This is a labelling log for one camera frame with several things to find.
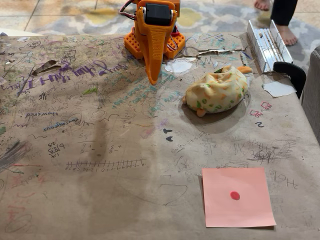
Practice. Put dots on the orange gripper black servo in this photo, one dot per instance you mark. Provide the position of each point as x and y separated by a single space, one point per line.
155 32

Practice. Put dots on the orange robot arm with base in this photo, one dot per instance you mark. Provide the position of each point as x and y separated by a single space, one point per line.
131 42

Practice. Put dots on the yellow spotted plush toy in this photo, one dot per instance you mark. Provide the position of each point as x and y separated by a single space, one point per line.
218 91

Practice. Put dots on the red round object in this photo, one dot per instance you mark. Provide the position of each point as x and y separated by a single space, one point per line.
234 195

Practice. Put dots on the grey yellow patterned rug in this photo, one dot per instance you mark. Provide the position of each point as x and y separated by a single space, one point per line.
212 17

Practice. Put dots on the bare foot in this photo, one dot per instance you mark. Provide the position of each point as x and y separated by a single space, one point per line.
262 4
287 35

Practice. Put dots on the white paper scrap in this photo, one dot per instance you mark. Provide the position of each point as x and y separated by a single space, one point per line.
280 88

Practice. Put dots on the scribbled brown paper table cover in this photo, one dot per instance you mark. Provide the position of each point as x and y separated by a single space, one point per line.
100 175

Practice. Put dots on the person leg in black trousers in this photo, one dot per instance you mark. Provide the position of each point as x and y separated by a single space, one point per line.
283 11

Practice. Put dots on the white round object edge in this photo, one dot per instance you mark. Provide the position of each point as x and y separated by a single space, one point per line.
15 32

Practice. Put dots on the grey upholstered seat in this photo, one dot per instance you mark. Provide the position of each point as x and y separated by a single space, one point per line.
312 95

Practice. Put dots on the pink square sticky note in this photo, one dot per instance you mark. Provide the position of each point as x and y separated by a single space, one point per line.
237 197

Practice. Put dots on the aluminium channel rail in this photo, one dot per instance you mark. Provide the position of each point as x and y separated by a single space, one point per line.
268 47

